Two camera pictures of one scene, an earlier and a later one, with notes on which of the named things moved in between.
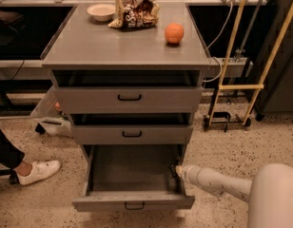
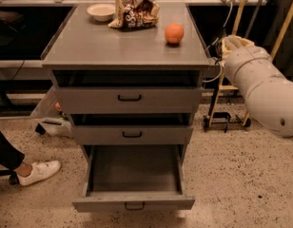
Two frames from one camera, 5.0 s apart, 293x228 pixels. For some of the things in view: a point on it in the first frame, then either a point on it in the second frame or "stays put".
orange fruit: [174, 32] stays put
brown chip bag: [131, 14] stays put
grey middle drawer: [132, 134] stays put
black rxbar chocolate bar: [173, 170] → [218, 50]
